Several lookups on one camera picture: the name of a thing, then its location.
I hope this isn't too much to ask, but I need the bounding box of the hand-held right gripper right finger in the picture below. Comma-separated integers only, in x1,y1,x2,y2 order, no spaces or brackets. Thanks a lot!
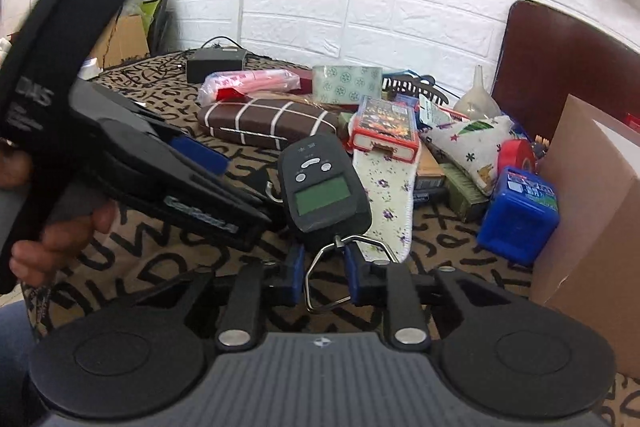
345,243,527,354

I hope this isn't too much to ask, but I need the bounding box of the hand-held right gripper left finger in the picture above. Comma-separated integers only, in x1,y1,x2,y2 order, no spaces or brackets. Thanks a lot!
145,247,304,354

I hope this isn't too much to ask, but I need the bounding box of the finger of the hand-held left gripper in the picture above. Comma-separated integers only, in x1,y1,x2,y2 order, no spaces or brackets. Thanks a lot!
127,106,229,176
95,119,274,254

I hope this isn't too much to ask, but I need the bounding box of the brown checked case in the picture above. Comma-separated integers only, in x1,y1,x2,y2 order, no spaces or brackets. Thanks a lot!
197,99,342,150

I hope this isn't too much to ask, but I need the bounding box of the black digital scale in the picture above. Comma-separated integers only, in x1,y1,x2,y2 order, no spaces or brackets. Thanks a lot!
264,134,407,314

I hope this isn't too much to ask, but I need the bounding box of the brown cardboard box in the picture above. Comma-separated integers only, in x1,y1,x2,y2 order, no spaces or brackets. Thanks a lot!
530,94,640,380

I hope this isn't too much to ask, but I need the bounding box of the person's left hand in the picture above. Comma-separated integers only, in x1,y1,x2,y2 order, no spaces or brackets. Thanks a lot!
0,140,117,289

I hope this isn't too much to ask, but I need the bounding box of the flat brown cardboard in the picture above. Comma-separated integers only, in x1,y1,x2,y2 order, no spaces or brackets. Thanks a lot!
89,14,152,68

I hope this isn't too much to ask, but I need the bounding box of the white floral insole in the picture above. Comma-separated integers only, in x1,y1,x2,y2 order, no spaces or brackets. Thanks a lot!
352,146,419,266

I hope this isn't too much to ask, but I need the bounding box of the pink plastic packet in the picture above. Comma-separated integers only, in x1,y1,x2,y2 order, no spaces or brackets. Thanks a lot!
197,69,302,106

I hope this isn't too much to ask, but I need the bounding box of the black power adapter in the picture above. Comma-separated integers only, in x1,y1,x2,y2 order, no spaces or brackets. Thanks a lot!
186,48,249,84

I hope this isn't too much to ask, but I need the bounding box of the yellow green bag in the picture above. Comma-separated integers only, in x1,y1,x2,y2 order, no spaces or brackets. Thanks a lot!
139,0,169,54

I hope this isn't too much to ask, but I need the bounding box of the grey blue small box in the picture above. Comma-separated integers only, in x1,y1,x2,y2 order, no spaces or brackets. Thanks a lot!
412,186,449,208

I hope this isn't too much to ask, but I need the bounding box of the maroon box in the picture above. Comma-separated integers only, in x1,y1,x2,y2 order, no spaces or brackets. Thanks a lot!
287,67,317,94

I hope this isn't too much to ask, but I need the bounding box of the brown small box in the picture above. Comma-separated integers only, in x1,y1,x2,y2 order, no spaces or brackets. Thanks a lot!
414,146,447,188

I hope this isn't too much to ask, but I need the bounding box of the green carton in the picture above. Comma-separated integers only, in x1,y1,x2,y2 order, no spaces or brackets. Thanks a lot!
439,161,489,224

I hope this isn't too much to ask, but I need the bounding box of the red card box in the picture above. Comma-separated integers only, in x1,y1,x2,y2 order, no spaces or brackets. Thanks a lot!
347,95,422,164

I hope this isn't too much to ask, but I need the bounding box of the green patterned box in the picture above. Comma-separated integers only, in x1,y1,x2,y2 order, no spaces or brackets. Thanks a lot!
312,64,384,108

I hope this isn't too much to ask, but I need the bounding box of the blue plastic box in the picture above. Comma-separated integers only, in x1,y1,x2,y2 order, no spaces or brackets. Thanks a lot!
477,166,562,266

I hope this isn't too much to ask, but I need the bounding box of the white tree print pouch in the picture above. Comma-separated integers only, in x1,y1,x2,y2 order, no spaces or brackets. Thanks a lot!
424,114,517,198

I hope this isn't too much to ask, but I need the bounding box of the green white card packet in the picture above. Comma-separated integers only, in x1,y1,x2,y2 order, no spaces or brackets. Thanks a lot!
417,94,472,128

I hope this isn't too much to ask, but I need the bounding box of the black hair claw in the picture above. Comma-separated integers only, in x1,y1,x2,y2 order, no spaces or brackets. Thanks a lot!
382,74,452,106

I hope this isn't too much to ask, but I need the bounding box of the red tape roll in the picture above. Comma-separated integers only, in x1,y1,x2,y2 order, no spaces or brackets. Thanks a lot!
497,139,539,178

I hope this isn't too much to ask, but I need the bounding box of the clear plastic funnel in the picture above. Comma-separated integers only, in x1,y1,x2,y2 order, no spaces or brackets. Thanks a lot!
452,64,502,120

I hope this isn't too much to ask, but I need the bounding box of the person's leg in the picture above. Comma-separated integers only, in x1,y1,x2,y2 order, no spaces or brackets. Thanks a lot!
0,301,37,427

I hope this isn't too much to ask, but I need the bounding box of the brown wooden board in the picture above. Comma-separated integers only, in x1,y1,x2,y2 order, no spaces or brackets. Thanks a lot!
492,0,640,148

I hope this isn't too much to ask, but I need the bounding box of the black adapter cable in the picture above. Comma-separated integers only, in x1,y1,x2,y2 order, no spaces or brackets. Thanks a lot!
200,35,247,54

